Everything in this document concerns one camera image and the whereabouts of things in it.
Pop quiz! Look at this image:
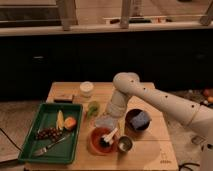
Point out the white wrapped gripper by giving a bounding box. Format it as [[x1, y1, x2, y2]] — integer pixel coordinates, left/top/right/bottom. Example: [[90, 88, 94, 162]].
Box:
[[106, 89, 131, 117]]

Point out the white dish brush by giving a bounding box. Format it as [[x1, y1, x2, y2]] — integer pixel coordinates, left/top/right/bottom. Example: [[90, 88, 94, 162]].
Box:
[[99, 128, 118, 147]]

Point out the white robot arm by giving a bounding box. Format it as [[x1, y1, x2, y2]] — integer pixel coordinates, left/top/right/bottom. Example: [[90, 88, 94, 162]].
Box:
[[106, 72, 213, 171]]

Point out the dark bowl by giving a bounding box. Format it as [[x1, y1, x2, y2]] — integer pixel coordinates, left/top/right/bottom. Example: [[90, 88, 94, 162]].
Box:
[[125, 109, 146, 132]]

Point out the red bowl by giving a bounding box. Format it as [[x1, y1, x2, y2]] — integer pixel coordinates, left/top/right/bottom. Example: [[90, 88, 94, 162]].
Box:
[[87, 127, 118, 156]]

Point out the blue sponge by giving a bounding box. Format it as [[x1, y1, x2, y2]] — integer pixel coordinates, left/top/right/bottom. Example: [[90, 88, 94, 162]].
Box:
[[130, 111, 151, 130]]

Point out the white lidded jar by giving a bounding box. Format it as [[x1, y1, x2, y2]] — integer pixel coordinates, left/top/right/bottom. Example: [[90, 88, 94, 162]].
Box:
[[80, 81, 94, 97]]

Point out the small metal cup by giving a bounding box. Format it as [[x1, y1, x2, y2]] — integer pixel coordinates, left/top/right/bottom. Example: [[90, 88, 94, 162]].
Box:
[[118, 136, 133, 153]]

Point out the orange peach fruit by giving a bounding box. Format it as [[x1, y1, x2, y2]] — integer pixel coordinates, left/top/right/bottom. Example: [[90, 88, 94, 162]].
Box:
[[64, 117, 77, 131]]

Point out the dark rectangular block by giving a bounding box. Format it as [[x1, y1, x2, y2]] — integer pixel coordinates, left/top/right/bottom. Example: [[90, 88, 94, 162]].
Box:
[[53, 95, 73, 103]]

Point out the green plastic tray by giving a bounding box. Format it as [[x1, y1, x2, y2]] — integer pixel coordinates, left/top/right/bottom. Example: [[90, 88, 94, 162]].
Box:
[[18, 103, 83, 164]]

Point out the dark grape bunch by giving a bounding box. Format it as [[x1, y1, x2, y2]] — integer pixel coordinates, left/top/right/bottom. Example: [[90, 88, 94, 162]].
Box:
[[35, 127, 62, 142]]

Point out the black cable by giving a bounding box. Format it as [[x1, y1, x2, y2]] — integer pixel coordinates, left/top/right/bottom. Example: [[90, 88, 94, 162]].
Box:
[[0, 127, 22, 152]]

